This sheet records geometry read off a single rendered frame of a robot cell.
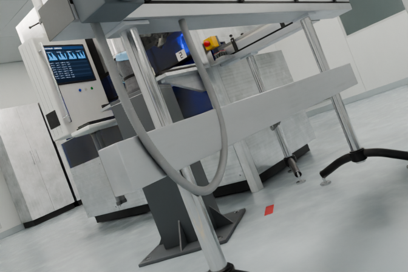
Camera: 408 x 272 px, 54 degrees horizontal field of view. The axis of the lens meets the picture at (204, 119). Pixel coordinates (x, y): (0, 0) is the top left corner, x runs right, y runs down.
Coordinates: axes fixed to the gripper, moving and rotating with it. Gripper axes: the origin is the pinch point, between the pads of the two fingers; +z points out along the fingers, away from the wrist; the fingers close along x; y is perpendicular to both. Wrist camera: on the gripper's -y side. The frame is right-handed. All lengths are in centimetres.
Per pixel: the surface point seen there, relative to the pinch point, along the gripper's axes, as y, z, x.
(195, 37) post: -17, -50, 1
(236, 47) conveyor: -15, -57, 27
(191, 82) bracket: -36.3, -30.5, 13.9
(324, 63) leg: 17, -28, 87
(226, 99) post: -44, -40, 36
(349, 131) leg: -6, -18, 112
